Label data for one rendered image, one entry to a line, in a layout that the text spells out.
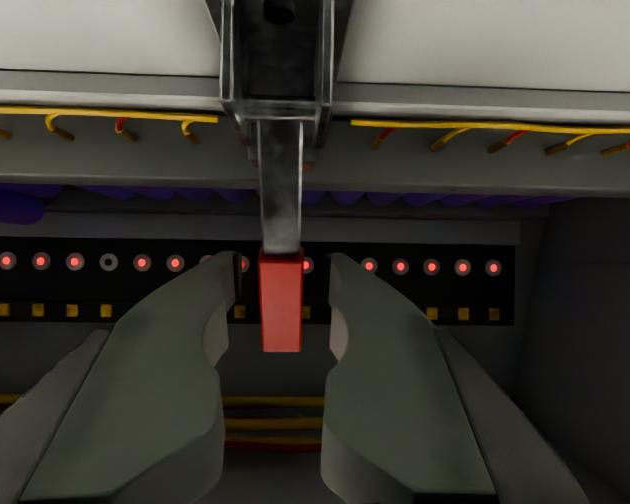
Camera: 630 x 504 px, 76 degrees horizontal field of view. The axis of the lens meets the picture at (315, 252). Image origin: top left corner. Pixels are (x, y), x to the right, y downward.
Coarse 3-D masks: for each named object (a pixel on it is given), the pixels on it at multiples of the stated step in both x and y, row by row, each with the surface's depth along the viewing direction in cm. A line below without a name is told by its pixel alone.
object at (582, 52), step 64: (0, 0) 8; (64, 0) 8; (128, 0) 8; (192, 0) 8; (384, 0) 8; (448, 0) 8; (512, 0) 8; (576, 0) 8; (0, 64) 11; (64, 64) 11; (128, 64) 11; (192, 64) 11; (384, 64) 10; (448, 64) 10; (512, 64) 10; (576, 64) 10; (576, 256) 25
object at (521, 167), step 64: (0, 128) 13; (64, 128) 14; (128, 128) 14; (192, 128) 14; (384, 128) 14; (448, 128) 14; (512, 128) 12; (576, 128) 12; (448, 192) 16; (512, 192) 15; (576, 192) 15
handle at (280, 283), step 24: (264, 120) 9; (288, 120) 9; (264, 144) 9; (288, 144) 9; (264, 168) 9; (288, 168) 9; (264, 192) 10; (288, 192) 10; (264, 216) 10; (288, 216) 10; (264, 240) 10; (288, 240) 10; (264, 264) 10; (288, 264) 10; (264, 288) 11; (288, 288) 11; (264, 312) 11; (288, 312) 11; (264, 336) 12; (288, 336) 12
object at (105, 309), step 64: (64, 256) 25; (128, 256) 25; (192, 256) 26; (256, 256) 26; (320, 256) 26; (384, 256) 26; (448, 256) 26; (512, 256) 27; (0, 320) 25; (64, 320) 25; (256, 320) 26; (320, 320) 26; (448, 320) 26; (512, 320) 27
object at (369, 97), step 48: (0, 96) 11; (48, 96) 11; (96, 96) 11; (144, 96) 11; (192, 96) 11; (336, 96) 11; (384, 96) 11; (432, 96) 11; (480, 96) 12; (528, 96) 12; (576, 96) 12; (624, 96) 12
